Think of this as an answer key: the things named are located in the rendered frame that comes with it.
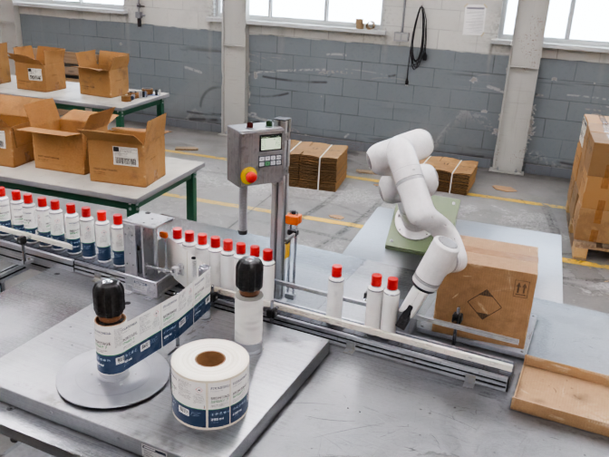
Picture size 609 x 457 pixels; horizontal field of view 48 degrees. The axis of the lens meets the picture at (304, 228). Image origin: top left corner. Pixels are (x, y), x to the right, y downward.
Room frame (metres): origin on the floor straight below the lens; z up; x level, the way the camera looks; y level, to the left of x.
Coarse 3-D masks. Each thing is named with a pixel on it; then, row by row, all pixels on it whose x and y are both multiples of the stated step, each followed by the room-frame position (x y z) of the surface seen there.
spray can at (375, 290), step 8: (376, 280) 1.92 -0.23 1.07; (368, 288) 1.92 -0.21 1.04; (376, 288) 1.91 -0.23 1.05; (368, 296) 1.92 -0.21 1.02; (376, 296) 1.91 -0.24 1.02; (368, 304) 1.92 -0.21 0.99; (376, 304) 1.91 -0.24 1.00; (368, 312) 1.91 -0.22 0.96; (376, 312) 1.91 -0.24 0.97; (368, 320) 1.91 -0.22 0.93; (376, 320) 1.91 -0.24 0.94; (376, 328) 1.91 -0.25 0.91
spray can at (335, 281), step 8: (336, 264) 2.00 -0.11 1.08; (336, 272) 1.97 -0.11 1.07; (328, 280) 1.98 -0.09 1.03; (336, 280) 1.96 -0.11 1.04; (328, 288) 1.98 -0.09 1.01; (336, 288) 1.96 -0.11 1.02; (328, 296) 1.97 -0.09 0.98; (336, 296) 1.96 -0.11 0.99; (328, 304) 1.97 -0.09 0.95; (336, 304) 1.96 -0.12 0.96; (328, 312) 1.97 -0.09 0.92; (336, 312) 1.96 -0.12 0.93
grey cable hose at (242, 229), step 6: (246, 186) 2.23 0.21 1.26; (240, 192) 2.23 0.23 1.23; (246, 192) 2.23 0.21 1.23; (240, 198) 2.23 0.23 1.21; (246, 198) 2.24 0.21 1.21; (240, 204) 2.23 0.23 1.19; (246, 204) 2.24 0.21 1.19; (240, 210) 2.23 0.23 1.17; (246, 210) 2.24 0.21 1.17; (240, 216) 2.23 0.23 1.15; (246, 216) 2.24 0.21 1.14; (240, 222) 2.23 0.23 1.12; (246, 222) 2.24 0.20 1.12; (240, 228) 2.23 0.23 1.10; (246, 228) 2.24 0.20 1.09; (240, 234) 2.23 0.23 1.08
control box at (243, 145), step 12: (228, 132) 2.19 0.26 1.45; (240, 132) 2.13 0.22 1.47; (252, 132) 2.14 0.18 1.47; (264, 132) 2.17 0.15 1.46; (276, 132) 2.19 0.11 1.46; (228, 144) 2.19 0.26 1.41; (240, 144) 2.13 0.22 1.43; (252, 144) 2.14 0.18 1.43; (228, 156) 2.19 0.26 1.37; (240, 156) 2.13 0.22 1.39; (252, 156) 2.14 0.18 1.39; (228, 168) 2.19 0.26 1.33; (240, 168) 2.12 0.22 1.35; (252, 168) 2.14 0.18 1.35; (264, 168) 2.17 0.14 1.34; (276, 168) 2.19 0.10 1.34; (240, 180) 2.12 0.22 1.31; (264, 180) 2.17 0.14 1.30; (276, 180) 2.19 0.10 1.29
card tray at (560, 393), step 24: (528, 360) 1.85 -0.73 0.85; (528, 384) 1.74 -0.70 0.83; (552, 384) 1.75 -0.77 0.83; (576, 384) 1.76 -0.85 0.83; (600, 384) 1.76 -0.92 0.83; (528, 408) 1.60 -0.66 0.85; (552, 408) 1.58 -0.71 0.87; (576, 408) 1.64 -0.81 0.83; (600, 408) 1.64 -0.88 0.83; (600, 432) 1.53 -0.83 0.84
